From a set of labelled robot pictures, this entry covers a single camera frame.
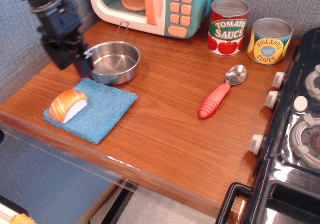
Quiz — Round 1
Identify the black toy stove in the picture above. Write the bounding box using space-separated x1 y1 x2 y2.
216 28 320 224

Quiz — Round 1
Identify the pineapple slices can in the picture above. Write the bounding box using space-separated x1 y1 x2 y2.
247 17 293 65

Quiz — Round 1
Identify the tomato sauce can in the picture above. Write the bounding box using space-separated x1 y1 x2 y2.
207 0 251 56

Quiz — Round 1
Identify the red handled spoon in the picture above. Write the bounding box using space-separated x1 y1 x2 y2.
198 64 247 119

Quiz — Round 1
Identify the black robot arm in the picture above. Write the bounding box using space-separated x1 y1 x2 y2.
27 0 94 77

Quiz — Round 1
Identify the salmon sushi toy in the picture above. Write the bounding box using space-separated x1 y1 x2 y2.
48 89 88 124

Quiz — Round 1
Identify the small steel pot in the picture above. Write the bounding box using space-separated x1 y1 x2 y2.
88 21 141 86

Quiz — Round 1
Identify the toy microwave oven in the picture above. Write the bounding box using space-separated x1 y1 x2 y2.
90 0 212 39

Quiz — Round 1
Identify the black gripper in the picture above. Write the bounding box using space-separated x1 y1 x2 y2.
31 0 94 77

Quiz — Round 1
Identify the blue towel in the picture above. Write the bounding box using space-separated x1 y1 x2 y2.
43 78 137 144

